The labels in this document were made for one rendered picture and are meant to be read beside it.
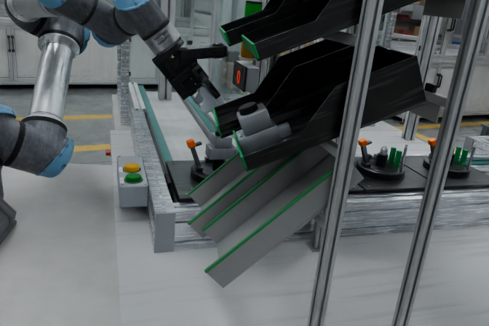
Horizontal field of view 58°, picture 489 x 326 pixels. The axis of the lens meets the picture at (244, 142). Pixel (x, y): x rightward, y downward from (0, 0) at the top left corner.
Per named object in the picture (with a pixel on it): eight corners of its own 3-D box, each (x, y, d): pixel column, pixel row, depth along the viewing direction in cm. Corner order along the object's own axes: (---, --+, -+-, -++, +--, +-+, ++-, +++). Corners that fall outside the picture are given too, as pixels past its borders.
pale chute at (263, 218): (223, 289, 70) (204, 271, 68) (217, 244, 82) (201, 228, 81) (364, 178, 66) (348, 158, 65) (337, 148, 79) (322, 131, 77)
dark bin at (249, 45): (257, 62, 59) (239, 7, 56) (245, 49, 71) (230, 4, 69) (453, -13, 59) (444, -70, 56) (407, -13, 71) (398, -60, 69)
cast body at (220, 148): (209, 160, 112) (211, 133, 110) (204, 153, 116) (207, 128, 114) (240, 159, 115) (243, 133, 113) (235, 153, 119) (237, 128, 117)
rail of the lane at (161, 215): (153, 253, 99) (155, 209, 96) (130, 132, 179) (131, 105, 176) (178, 251, 101) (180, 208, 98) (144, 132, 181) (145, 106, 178)
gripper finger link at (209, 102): (214, 126, 107) (190, 97, 106) (233, 112, 107) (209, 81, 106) (214, 126, 104) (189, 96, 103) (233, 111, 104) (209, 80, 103)
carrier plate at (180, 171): (179, 206, 103) (179, 197, 102) (165, 167, 124) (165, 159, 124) (274, 201, 110) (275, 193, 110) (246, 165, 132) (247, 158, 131)
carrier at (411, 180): (364, 196, 118) (373, 153, 114) (324, 163, 140) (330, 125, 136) (438, 193, 126) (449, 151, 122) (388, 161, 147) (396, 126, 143)
